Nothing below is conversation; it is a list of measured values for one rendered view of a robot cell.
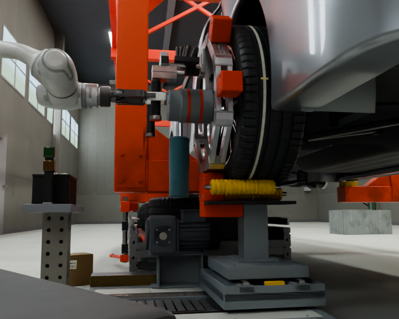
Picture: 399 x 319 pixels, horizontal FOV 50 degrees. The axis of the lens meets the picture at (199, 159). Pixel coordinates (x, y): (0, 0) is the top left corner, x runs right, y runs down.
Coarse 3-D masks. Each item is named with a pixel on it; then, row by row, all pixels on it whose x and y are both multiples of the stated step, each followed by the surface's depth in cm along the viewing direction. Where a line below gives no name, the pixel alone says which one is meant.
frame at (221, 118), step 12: (204, 48) 177; (216, 48) 159; (216, 60) 153; (228, 60) 154; (216, 72) 153; (216, 96) 151; (216, 108) 151; (228, 108) 152; (216, 120) 151; (228, 120) 151; (204, 132) 201; (216, 132) 154; (228, 132) 155; (204, 144) 198; (216, 144) 157; (228, 144) 158; (216, 156) 164; (204, 168) 173; (216, 168) 164
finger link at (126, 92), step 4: (124, 92) 150; (128, 92) 150; (132, 92) 150; (136, 92) 151; (140, 92) 151; (124, 96) 151; (128, 96) 151; (132, 96) 151; (136, 96) 151; (140, 96) 151; (144, 96) 151
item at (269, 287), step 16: (208, 272) 193; (208, 288) 171; (224, 288) 144; (240, 288) 145; (256, 288) 146; (272, 288) 147; (288, 288) 148; (304, 288) 149; (320, 288) 150; (224, 304) 144; (240, 304) 145; (256, 304) 146; (272, 304) 146; (288, 304) 147; (304, 304) 148; (320, 304) 149
